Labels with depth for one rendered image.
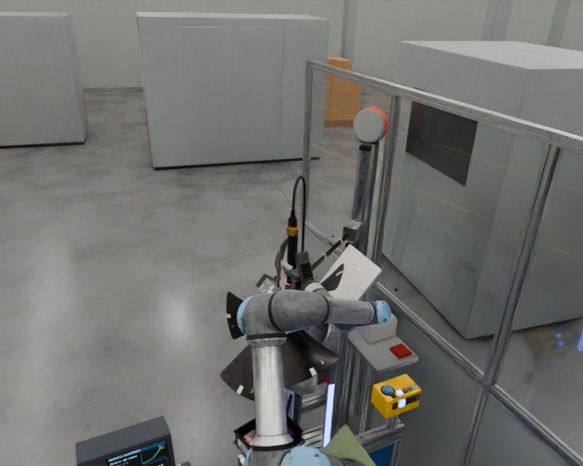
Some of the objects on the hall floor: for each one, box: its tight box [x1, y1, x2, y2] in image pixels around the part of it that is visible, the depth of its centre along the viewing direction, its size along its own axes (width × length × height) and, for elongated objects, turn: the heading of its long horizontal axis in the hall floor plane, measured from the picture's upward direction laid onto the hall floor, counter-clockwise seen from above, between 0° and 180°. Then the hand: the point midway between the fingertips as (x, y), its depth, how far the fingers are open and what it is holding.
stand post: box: [321, 328, 349, 448], centre depth 254 cm, size 4×9×115 cm, turn 22°
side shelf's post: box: [359, 366, 378, 434], centre depth 268 cm, size 4×4×83 cm
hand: (288, 259), depth 191 cm, fingers closed on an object, 4 cm apart
